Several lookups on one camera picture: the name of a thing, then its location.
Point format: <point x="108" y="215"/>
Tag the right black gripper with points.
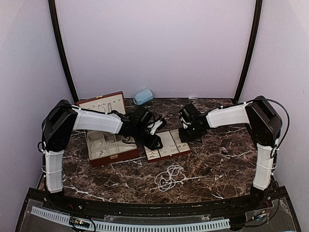
<point x="184" y="139"/>

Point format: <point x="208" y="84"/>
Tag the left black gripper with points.
<point x="153" y="144"/>

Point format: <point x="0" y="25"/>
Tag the small red jewelry tray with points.
<point x="172" y="147"/>

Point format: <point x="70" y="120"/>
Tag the large red jewelry box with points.
<point x="105" y="148"/>

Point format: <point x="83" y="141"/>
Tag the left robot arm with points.
<point x="64" y="118"/>

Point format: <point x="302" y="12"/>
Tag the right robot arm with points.
<point x="265" y="130"/>

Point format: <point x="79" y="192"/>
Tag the light blue faceted cup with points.
<point x="143" y="97"/>

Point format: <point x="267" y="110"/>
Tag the white cable duct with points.
<point x="128" y="224"/>

